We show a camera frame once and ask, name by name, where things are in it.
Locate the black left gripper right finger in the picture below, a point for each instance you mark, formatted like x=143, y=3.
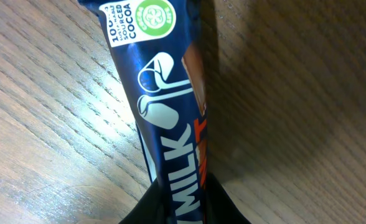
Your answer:
x=220, y=208

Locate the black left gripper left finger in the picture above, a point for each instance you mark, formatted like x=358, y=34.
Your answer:
x=149, y=210

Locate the blue Dairy Milk chocolate bar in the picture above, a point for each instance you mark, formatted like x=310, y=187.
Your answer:
x=152, y=43

